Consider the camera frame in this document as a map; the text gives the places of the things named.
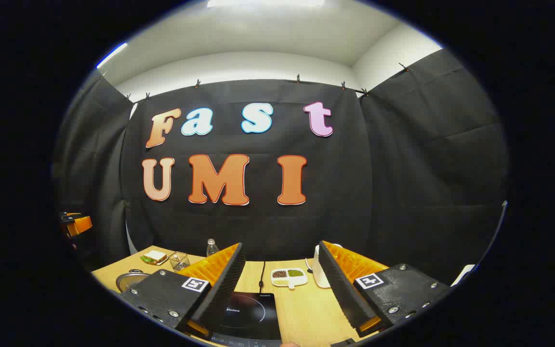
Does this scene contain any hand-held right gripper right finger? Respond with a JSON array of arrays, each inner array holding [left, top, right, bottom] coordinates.
[[317, 240, 451, 338]]

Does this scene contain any black induction cooktop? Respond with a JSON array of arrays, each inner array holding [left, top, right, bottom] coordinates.
[[210, 292, 283, 347]]

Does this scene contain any steel pot with black handles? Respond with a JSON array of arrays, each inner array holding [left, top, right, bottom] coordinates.
[[115, 270, 152, 293]]

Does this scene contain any white toaster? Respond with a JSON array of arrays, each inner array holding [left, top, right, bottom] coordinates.
[[312, 243, 343, 289]]

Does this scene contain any black backdrop cloth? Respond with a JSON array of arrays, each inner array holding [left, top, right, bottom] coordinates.
[[53, 48, 508, 285]]

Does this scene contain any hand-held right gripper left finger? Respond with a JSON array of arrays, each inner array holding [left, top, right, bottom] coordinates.
[[120, 242, 247, 338]]

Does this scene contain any white paper sheet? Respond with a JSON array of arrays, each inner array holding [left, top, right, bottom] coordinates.
[[451, 264, 476, 286]]

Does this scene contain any metal wire mesh holder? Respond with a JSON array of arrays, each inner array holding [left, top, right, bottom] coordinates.
[[169, 252, 191, 271]]

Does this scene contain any white divided dish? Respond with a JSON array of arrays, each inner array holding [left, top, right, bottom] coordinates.
[[271, 268, 308, 290]]

